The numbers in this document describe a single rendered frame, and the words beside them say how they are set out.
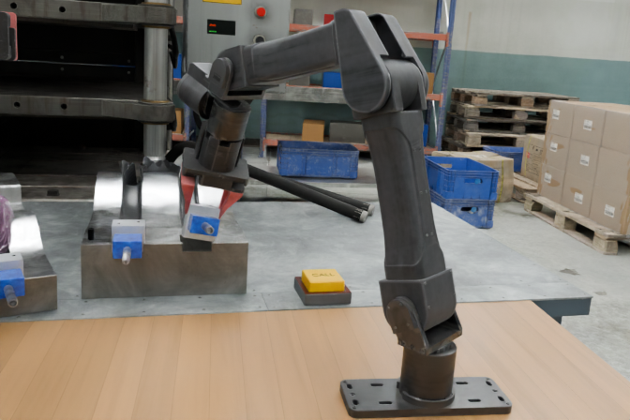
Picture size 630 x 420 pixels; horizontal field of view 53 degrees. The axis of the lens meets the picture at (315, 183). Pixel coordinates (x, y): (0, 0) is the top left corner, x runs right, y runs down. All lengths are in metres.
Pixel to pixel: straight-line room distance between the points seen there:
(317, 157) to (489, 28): 3.84
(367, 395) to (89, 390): 0.33
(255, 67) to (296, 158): 3.90
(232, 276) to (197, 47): 0.94
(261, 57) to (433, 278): 0.37
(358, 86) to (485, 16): 7.31
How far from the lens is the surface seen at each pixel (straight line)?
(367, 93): 0.73
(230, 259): 1.05
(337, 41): 0.76
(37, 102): 1.83
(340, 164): 4.81
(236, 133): 0.95
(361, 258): 1.29
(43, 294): 1.03
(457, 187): 4.64
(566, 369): 0.97
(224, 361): 0.87
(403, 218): 0.74
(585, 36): 8.49
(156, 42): 1.73
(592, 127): 4.96
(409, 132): 0.74
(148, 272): 1.05
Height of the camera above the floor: 1.21
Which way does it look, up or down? 12 degrees down
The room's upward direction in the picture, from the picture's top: 4 degrees clockwise
